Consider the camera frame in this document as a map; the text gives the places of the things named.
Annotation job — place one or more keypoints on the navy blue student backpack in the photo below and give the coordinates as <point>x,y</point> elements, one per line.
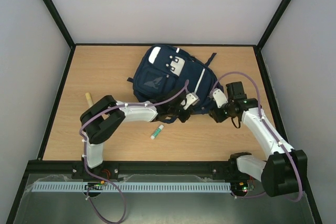
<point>164,69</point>

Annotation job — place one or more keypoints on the black aluminium frame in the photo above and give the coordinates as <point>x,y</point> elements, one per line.
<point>38,166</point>

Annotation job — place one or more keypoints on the green white glue stick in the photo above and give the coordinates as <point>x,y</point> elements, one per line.
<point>157,131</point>

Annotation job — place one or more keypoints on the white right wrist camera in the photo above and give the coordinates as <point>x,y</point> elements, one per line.
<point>219,97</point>

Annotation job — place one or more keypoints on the controller circuit board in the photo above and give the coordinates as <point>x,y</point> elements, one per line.
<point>243,186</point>
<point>96,186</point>

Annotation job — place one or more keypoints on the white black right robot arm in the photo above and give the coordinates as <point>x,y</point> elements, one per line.
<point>285,168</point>

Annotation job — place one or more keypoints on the yellow glue stick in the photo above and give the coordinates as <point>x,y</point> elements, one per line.
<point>89,99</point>

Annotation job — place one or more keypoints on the left controller circuit board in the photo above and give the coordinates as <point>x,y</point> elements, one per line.
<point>96,186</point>

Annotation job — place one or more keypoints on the light blue slotted cable duct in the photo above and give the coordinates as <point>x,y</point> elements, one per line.
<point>135,187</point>

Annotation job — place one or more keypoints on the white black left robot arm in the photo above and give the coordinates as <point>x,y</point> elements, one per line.
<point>101,120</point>

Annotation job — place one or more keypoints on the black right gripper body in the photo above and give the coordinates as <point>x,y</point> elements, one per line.
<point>216,114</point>

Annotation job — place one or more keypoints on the right controller circuit board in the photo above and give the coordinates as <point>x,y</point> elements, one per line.
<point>243,186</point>

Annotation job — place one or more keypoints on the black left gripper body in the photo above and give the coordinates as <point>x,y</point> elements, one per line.
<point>183,117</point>

